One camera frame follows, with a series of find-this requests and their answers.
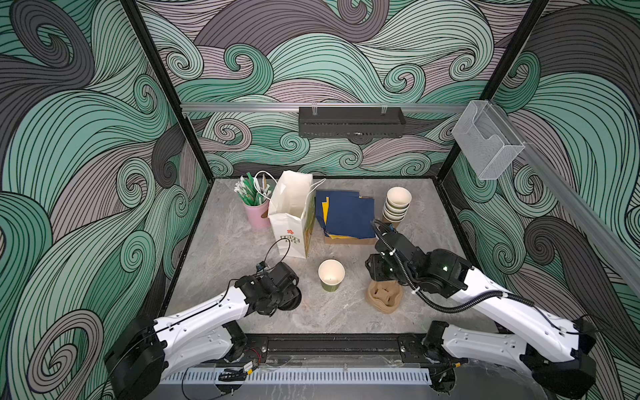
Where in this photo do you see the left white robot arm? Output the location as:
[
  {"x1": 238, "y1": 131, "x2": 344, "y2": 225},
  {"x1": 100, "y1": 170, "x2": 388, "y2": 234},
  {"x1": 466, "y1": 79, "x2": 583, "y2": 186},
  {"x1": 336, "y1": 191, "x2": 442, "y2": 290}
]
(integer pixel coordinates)
[{"x1": 104, "y1": 262, "x2": 302, "y2": 399}]

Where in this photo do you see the pink straw holder cup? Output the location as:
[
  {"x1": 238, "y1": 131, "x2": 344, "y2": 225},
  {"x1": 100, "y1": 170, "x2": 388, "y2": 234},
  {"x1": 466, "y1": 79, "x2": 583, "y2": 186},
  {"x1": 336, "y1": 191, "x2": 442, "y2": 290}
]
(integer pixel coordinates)
[{"x1": 243, "y1": 200, "x2": 271, "y2": 231}]

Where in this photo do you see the black coffee cup lid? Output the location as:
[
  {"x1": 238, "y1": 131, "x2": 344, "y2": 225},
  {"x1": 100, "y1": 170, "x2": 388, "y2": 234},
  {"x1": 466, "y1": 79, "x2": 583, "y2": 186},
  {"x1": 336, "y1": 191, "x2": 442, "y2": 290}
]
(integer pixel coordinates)
[{"x1": 278, "y1": 286, "x2": 302, "y2": 311}]

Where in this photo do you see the white paper takeout bag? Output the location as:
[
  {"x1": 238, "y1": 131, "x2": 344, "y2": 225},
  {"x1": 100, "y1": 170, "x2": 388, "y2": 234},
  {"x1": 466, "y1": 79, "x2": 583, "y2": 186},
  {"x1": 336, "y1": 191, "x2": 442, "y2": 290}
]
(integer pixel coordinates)
[{"x1": 268, "y1": 171, "x2": 325, "y2": 259}]

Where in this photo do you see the black enclosure corner post right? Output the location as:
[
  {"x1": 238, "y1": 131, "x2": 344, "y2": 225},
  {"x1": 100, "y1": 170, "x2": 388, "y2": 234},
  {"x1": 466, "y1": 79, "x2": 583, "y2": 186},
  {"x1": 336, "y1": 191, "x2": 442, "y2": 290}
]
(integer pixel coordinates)
[{"x1": 436, "y1": 0, "x2": 549, "y2": 183}]

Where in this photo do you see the black enclosure corner post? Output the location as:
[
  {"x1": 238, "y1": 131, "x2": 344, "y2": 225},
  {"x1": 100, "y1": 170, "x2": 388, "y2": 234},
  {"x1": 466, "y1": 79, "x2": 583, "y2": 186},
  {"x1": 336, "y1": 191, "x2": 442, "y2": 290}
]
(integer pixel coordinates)
[
  {"x1": 120, "y1": 0, "x2": 214, "y2": 185},
  {"x1": 436, "y1": 0, "x2": 549, "y2": 183}
]

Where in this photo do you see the brown pulp cup carrier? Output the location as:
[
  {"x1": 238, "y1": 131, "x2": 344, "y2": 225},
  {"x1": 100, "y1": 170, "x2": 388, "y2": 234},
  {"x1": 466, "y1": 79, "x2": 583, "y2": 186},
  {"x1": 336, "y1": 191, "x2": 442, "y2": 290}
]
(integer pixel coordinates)
[{"x1": 365, "y1": 280, "x2": 403, "y2": 314}]

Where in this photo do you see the green paper coffee cup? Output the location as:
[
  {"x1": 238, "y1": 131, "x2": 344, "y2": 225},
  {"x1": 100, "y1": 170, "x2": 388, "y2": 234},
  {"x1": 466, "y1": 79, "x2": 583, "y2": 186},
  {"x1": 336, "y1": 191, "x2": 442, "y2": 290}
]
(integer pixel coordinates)
[{"x1": 318, "y1": 259, "x2": 346, "y2": 293}]

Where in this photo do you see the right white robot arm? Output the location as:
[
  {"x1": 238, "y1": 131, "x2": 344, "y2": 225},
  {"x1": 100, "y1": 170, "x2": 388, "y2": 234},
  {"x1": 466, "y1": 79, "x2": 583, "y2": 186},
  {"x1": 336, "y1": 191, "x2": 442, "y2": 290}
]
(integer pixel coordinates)
[{"x1": 365, "y1": 219, "x2": 598, "y2": 399}]

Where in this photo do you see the black enclosure corner post left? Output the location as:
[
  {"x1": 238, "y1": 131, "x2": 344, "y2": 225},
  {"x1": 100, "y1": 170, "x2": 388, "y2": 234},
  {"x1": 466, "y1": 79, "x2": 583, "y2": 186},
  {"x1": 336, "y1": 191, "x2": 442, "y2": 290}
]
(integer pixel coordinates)
[{"x1": 120, "y1": 0, "x2": 214, "y2": 185}]

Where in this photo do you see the bundle of wrapped straws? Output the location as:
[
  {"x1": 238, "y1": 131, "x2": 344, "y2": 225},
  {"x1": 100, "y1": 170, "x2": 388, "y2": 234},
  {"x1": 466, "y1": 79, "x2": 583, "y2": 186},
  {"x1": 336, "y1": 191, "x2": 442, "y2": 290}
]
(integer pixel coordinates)
[{"x1": 233, "y1": 171, "x2": 276, "y2": 207}]

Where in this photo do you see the dark blue napkin stack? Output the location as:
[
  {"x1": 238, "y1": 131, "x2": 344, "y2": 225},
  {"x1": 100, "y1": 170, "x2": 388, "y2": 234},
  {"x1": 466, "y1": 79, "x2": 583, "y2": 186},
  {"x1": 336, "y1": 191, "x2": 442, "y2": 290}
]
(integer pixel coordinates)
[{"x1": 315, "y1": 190, "x2": 375, "y2": 240}]

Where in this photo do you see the grey aluminium rail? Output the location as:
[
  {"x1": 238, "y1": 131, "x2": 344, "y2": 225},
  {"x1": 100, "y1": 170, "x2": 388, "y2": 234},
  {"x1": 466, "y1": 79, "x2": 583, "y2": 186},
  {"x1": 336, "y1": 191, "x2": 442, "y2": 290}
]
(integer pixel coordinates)
[{"x1": 180, "y1": 102, "x2": 467, "y2": 114}]

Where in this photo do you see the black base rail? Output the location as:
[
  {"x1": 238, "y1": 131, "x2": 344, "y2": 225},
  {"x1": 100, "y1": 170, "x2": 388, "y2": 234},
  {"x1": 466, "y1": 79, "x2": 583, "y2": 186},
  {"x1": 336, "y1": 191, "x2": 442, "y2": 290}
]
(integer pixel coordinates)
[{"x1": 233, "y1": 333, "x2": 427, "y2": 361}]

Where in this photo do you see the black wall-mounted tray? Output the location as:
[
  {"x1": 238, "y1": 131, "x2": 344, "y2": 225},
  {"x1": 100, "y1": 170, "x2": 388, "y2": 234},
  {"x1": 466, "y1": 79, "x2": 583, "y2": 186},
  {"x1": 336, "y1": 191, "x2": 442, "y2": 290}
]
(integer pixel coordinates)
[{"x1": 298, "y1": 108, "x2": 407, "y2": 140}]

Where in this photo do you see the clear acrylic wall holder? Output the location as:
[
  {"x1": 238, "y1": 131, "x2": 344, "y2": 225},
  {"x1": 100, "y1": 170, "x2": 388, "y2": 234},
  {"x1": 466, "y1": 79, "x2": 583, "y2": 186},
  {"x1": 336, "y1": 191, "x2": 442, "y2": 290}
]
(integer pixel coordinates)
[{"x1": 452, "y1": 100, "x2": 525, "y2": 181}]

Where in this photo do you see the stack of paper cups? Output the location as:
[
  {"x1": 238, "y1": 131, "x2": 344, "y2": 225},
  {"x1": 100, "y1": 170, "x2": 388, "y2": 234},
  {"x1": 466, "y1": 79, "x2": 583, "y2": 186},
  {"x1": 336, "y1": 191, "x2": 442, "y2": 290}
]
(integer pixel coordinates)
[{"x1": 383, "y1": 187, "x2": 413, "y2": 228}]

